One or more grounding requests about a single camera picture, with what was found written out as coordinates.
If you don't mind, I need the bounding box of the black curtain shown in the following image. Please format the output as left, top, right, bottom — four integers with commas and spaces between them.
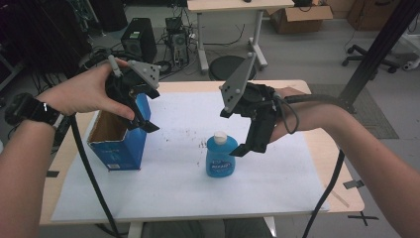
0, 0, 95, 80

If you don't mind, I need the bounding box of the grey tape strip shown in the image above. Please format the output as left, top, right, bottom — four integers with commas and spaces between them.
342, 178, 366, 190

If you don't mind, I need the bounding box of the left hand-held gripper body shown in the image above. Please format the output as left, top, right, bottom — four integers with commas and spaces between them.
105, 54, 162, 105

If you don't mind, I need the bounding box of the blue bottle with white cap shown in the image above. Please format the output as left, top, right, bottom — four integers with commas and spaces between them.
205, 130, 240, 179

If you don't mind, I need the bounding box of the grey floor mat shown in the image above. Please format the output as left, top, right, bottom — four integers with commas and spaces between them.
307, 82, 400, 140

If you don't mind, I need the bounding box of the round black stool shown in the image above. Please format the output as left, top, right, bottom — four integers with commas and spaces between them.
208, 55, 258, 82

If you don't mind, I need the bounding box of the white paper sheet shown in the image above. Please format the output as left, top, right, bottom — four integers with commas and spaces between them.
51, 90, 331, 222

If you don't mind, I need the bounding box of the thick black cable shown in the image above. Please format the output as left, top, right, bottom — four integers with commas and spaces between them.
282, 93, 352, 238
67, 113, 124, 238

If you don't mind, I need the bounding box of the white-legged wooden table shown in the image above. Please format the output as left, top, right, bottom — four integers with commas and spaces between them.
186, 0, 295, 75

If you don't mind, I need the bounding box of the blue cardboard box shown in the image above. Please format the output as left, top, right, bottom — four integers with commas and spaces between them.
86, 92, 153, 172

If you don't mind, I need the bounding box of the open cardboard box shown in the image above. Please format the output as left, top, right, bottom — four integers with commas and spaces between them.
264, 4, 335, 36

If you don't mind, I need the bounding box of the black metal stand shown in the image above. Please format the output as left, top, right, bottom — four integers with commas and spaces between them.
337, 0, 420, 115

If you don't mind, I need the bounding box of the black tape cross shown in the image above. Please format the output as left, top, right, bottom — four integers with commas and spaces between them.
347, 210, 380, 228

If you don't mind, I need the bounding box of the person's right hand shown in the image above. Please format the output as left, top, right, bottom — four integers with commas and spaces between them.
268, 86, 332, 144

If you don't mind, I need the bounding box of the black office chair base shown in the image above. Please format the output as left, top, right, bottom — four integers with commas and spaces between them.
341, 44, 402, 74

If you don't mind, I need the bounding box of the thin black cable loop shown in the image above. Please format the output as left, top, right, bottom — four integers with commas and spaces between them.
272, 94, 300, 136

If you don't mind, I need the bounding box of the black wrist watch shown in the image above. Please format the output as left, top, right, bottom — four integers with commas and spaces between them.
4, 92, 65, 131

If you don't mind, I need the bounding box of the brown cardboard box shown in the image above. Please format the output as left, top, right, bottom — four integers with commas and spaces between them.
346, 0, 402, 33

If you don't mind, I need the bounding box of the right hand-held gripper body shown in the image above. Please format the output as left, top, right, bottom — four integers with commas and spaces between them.
219, 52, 282, 129

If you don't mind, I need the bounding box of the black computer tower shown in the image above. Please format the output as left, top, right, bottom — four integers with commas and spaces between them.
120, 17, 158, 64

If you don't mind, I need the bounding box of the person's left hand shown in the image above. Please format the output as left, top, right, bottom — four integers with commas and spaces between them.
36, 58, 137, 121

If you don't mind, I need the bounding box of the open computer case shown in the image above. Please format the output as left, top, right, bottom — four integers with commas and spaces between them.
164, 16, 191, 67

